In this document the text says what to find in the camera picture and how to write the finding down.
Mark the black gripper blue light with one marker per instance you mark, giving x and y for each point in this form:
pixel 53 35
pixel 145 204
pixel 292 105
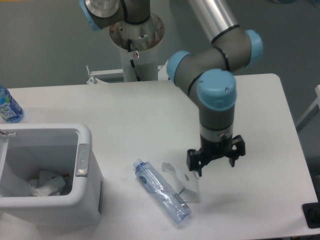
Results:
pixel 233 148

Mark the white paper wrapper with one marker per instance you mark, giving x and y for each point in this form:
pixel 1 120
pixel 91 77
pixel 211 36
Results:
pixel 183 181

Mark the clear plastic bottle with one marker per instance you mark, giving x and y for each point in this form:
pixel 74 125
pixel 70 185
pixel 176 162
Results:
pixel 171 202

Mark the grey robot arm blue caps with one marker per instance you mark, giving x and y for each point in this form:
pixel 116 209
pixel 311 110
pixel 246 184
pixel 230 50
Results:
pixel 206 78

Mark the white paper trash in can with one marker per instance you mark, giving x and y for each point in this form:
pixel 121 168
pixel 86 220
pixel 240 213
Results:
pixel 49 183

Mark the white plastic trash can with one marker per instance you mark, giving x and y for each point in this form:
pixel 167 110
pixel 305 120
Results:
pixel 27 148

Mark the black object at table edge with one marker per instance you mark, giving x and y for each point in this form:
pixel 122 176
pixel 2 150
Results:
pixel 312 214

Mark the blue labelled water bottle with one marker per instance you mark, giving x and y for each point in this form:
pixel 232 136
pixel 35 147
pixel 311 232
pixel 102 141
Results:
pixel 10 110

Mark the white table frame bracket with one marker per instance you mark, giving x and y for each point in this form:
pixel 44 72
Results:
pixel 117 76

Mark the white frame at right edge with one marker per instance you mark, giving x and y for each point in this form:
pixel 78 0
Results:
pixel 310 112

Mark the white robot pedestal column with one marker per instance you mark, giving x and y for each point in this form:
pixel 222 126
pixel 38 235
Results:
pixel 139 46

